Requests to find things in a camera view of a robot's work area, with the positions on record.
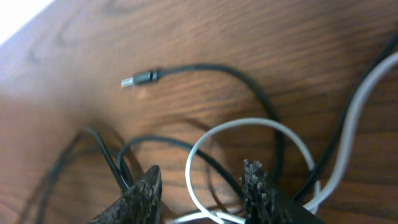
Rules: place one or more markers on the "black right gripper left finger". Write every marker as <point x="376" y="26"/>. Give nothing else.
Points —
<point x="139" y="205"/>

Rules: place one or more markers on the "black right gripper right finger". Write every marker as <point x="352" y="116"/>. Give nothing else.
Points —
<point x="265" y="203"/>

